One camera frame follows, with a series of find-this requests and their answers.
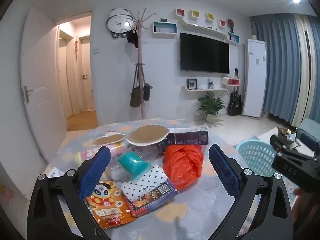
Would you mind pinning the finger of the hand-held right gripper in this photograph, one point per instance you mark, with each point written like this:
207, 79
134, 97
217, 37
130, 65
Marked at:
308, 142
282, 142

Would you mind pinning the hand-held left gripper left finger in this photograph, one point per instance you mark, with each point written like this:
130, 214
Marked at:
96, 172

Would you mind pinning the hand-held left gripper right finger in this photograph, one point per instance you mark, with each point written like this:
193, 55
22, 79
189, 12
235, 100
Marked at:
225, 172

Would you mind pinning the pink plastic packet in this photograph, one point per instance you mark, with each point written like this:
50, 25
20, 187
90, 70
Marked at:
87, 153

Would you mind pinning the teal plastic basket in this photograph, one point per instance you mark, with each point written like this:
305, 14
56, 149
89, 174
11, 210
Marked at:
255, 155

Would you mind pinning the orange panda snack packet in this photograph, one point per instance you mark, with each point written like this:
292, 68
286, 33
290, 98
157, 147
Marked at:
107, 205

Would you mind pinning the small round paper plate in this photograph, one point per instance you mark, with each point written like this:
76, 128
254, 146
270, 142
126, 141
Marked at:
107, 140

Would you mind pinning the teal plastic bag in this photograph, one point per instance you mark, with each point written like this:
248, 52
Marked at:
132, 163

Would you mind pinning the orange plastic bag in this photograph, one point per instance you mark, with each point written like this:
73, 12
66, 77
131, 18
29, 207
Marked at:
182, 165

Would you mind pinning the dark purple packet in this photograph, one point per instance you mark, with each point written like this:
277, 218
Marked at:
190, 138

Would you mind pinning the colourful red-bordered snack packet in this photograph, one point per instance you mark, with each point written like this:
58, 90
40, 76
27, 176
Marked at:
150, 201

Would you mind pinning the black shoulder bag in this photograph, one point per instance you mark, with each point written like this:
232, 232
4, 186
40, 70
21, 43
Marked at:
147, 92

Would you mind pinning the person's right hand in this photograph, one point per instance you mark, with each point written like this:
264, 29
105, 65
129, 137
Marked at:
305, 210

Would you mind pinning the ashtray bowl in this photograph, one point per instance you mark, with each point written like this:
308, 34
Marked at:
287, 133

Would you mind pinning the patterned blue rug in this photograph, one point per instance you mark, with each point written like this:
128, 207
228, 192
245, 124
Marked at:
290, 185

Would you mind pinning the white coffee table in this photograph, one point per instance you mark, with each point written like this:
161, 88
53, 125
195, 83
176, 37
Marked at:
267, 133

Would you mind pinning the teal chair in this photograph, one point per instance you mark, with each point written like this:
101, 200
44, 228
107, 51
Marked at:
310, 125

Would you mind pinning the black acoustic guitar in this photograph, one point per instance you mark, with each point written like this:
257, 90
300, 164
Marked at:
235, 105

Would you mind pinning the white refrigerator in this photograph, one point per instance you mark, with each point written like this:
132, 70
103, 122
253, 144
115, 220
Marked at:
253, 80

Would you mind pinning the potted green plant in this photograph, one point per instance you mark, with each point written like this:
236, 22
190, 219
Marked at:
210, 103

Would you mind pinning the blue curtain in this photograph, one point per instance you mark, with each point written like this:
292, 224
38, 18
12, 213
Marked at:
277, 67

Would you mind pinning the cream curtain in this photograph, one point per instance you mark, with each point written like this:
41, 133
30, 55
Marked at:
301, 67

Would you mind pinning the white and red drawer box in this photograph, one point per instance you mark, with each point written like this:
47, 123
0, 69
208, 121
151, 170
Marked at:
231, 81

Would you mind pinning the low curved white shelf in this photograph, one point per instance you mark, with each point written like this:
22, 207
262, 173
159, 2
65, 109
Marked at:
200, 91

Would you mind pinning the brown tote bag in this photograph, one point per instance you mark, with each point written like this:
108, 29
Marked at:
136, 97

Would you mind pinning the framed butterfly picture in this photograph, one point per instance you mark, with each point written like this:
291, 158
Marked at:
191, 84

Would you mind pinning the white room door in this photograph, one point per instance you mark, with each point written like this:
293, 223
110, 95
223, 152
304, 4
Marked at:
42, 92

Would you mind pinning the plain hallway door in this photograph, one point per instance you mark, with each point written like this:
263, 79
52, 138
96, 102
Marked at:
66, 80

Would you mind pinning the pink wooden coat rack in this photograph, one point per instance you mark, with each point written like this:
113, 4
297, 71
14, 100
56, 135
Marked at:
142, 80

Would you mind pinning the black flat television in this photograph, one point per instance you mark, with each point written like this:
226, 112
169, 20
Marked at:
203, 52

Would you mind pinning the red hanging ornament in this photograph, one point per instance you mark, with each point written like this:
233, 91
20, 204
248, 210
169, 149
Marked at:
76, 44

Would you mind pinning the round red fan ornament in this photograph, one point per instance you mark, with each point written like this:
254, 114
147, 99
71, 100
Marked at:
231, 23

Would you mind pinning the black cap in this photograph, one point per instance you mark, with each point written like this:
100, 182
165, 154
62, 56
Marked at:
132, 38

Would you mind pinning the blue-lined box shelf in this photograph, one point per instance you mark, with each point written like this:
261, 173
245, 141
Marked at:
153, 28

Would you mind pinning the small blue wall box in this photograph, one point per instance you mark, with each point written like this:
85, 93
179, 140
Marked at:
233, 38

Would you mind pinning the small red cube wall box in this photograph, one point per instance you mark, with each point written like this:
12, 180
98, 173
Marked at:
222, 23

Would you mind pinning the curved white wall shelf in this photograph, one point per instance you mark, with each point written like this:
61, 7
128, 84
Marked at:
207, 28

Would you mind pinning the yellow cube wall box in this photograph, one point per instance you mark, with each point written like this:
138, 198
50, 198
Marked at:
209, 17
194, 15

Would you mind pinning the panda wall clock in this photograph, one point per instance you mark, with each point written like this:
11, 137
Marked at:
118, 23

